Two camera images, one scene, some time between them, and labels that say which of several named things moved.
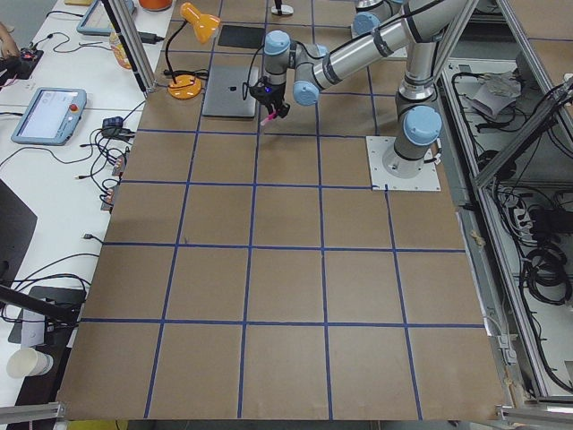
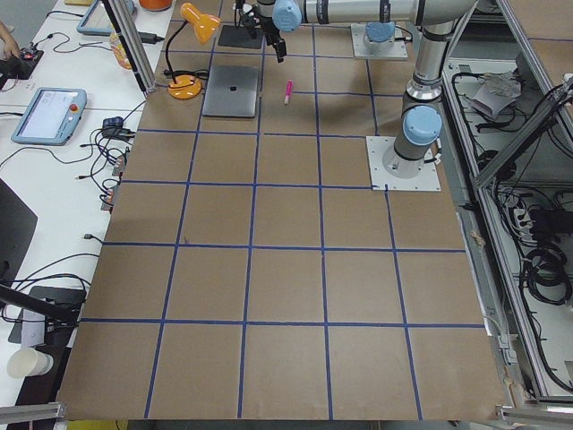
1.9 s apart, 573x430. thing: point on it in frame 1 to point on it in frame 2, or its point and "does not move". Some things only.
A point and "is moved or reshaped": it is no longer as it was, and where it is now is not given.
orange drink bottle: (117, 49) does not move
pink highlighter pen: (269, 117) is moved or reshaped
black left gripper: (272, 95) to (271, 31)
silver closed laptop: (228, 92) does not move
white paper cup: (29, 362) does not move
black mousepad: (242, 36) does not move
